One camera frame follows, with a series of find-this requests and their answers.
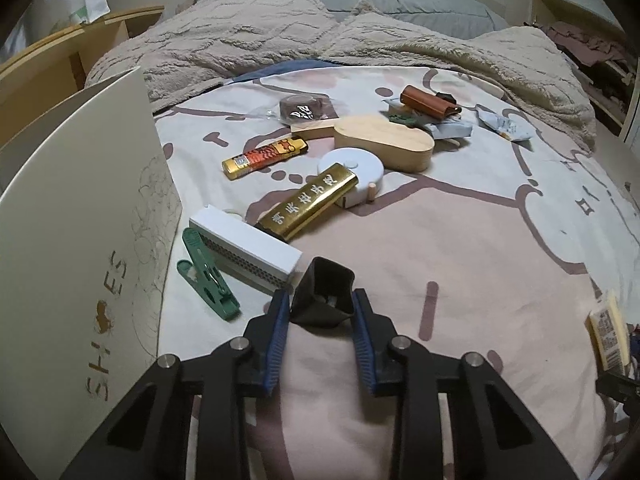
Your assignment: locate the oval wooden case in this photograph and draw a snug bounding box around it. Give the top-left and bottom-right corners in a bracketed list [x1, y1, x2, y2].
[291, 114, 435, 175]

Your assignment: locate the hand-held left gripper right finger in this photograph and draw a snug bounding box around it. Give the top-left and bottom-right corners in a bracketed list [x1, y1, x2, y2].
[352, 289, 581, 480]

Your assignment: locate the green plastic clip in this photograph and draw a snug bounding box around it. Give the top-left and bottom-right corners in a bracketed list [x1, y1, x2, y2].
[177, 227, 240, 322]

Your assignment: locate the white cardboard storage box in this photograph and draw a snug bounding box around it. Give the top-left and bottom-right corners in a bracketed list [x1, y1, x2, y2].
[0, 65, 184, 443]

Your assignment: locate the brown tape roll in wrapper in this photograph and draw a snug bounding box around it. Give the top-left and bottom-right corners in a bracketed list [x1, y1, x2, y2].
[272, 93, 337, 126]

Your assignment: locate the orange patterned lighter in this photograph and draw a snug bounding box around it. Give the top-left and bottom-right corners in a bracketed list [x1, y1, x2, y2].
[222, 138, 309, 181]

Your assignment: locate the black square plastic cup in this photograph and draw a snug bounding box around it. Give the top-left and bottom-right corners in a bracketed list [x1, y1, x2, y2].
[289, 256, 357, 329]

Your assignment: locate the white rectangular box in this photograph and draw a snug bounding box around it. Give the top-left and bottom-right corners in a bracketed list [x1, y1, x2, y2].
[188, 204, 304, 295]

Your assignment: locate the navy blue cloth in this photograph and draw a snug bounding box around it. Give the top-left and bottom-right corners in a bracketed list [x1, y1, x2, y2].
[232, 58, 346, 84]

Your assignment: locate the grey duvet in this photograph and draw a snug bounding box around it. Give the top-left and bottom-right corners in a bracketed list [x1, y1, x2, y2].
[194, 0, 509, 41]

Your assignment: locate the beige knitted blanket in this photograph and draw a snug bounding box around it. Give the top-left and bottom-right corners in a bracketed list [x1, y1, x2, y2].
[319, 12, 599, 151]

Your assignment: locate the wooden shelf unit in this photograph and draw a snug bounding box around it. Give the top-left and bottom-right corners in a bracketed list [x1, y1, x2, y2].
[0, 5, 165, 153]

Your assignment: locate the pink clothes pile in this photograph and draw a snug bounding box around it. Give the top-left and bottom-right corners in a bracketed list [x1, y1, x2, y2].
[542, 19, 631, 66]

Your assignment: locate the white round case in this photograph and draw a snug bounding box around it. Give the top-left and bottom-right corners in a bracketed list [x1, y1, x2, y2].
[317, 147, 385, 209]

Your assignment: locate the brown leather card holder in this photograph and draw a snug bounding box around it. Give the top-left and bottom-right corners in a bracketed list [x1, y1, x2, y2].
[401, 84, 463, 119]

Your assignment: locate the yellow paper packet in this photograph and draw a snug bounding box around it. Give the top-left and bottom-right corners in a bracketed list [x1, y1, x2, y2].
[588, 290, 632, 369]

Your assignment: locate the light blue white packet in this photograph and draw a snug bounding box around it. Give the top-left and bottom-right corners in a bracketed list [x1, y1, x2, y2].
[384, 99, 474, 141]

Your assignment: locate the white blue medicine sachet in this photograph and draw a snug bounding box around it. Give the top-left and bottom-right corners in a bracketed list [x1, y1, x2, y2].
[474, 104, 534, 144]

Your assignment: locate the gold bar shaped case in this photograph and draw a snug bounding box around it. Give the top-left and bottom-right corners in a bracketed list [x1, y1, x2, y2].
[257, 162, 359, 241]

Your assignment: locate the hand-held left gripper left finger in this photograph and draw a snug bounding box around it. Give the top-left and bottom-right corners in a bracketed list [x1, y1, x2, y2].
[60, 289, 292, 480]

